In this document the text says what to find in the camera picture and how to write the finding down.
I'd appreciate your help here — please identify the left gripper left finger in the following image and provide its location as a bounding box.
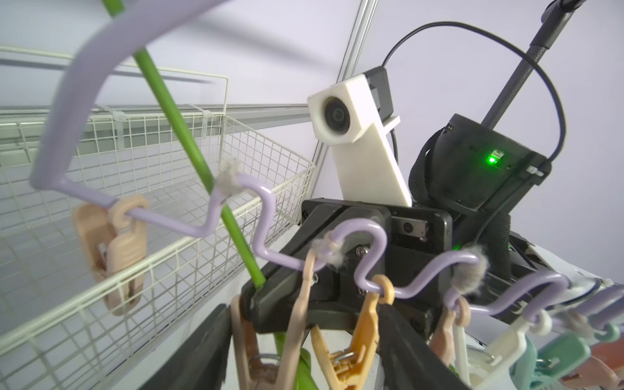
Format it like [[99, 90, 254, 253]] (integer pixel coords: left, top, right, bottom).
[[141, 304, 232, 390]]

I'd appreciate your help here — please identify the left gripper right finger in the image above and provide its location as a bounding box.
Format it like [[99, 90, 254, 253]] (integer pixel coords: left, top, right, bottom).
[[378, 305, 468, 390]]

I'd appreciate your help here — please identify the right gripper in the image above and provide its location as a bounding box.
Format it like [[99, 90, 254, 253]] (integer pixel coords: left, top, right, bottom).
[[240, 197, 454, 337]]

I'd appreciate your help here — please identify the orange tulip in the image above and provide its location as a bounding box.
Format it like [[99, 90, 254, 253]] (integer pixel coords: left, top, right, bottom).
[[102, 0, 319, 389]]

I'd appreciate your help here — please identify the purple clip hanger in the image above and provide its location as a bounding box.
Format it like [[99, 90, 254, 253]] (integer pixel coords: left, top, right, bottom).
[[30, 1, 623, 389]]

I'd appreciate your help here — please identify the black clothes rack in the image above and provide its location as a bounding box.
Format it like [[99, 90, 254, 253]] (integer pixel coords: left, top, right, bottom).
[[481, 0, 585, 129]]

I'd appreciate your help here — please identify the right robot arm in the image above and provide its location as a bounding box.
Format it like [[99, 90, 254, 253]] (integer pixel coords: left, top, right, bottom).
[[241, 114, 606, 336]]

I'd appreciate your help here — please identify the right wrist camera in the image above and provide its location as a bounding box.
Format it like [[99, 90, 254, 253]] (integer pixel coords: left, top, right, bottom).
[[307, 66, 413, 206]]

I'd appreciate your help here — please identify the white wire wall basket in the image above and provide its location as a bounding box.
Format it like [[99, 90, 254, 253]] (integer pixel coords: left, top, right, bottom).
[[0, 45, 317, 390]]

